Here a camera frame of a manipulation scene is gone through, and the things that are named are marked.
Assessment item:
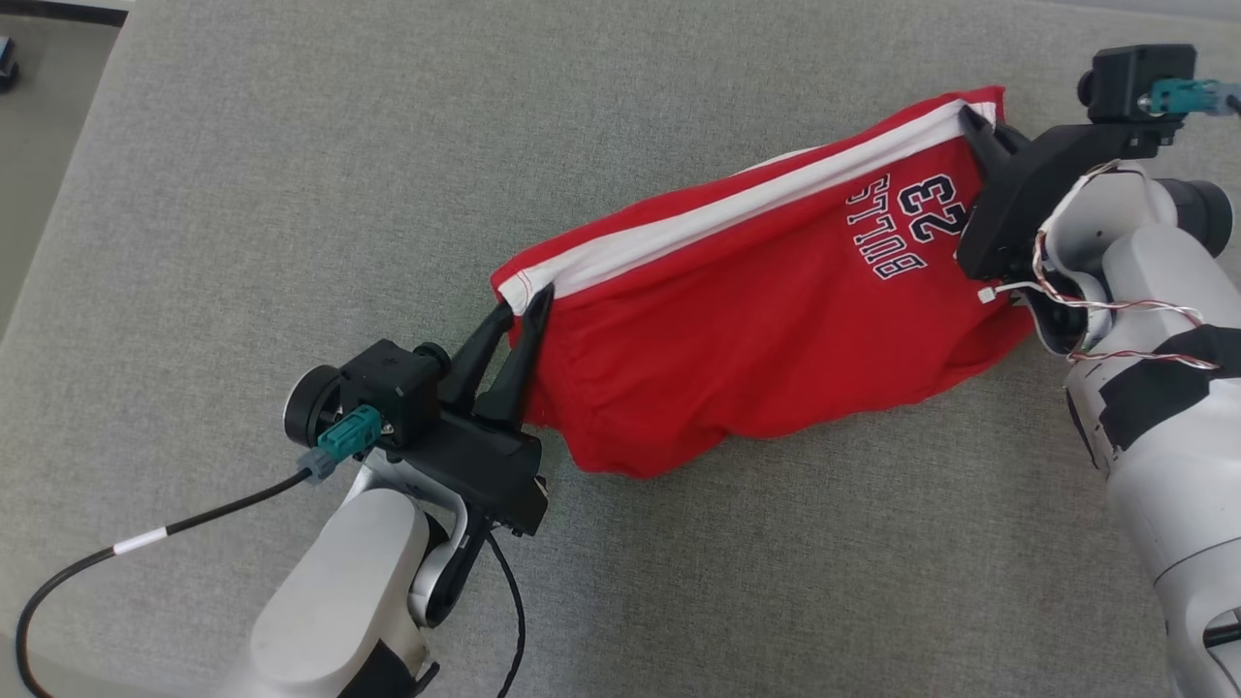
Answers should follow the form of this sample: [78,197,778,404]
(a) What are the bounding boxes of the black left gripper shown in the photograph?
[387,283,555,538]

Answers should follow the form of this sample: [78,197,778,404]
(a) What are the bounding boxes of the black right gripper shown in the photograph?
[954,104,1190,283]

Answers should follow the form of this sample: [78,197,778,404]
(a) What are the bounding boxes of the red Bulls shorts white stripe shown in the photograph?
[490,85,1037,480]

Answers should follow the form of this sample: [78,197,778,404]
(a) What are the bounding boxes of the dark skirting strip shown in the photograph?
[0,0,133,29]

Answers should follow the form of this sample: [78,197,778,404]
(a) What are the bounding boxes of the teal left camera connector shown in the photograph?
[299,404,385,485]

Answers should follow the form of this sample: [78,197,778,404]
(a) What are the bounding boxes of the teal camera connector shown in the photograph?
[299,404,385,485]
[1139,77,1225,118]

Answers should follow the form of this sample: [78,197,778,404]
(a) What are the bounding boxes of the teal right camera connector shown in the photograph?
[1139,77,1225,118]

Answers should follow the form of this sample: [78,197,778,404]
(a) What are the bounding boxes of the red white twisted wires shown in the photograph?
[977,160,1225,372]

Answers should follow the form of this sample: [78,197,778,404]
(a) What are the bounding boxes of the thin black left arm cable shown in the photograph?
[480,530,527,698]

